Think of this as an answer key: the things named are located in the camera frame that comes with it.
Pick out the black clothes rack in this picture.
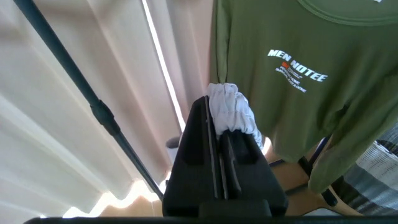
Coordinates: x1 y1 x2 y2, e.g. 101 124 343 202
12 0 339 208

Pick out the white laundry basket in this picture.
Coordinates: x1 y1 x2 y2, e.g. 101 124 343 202
340 121 398 216

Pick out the pale grey garment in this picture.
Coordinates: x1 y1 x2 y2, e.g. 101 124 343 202
206 82 264 150

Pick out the green long-sleeved shirt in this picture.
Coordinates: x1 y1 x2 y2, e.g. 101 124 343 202
210 0 398 194

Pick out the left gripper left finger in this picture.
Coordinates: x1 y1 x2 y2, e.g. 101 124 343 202
162 95 224 218

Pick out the beige curtain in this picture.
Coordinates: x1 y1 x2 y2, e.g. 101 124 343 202
0 0 218 218

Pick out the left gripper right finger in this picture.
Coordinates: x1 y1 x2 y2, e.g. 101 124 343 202
219 129 289 218

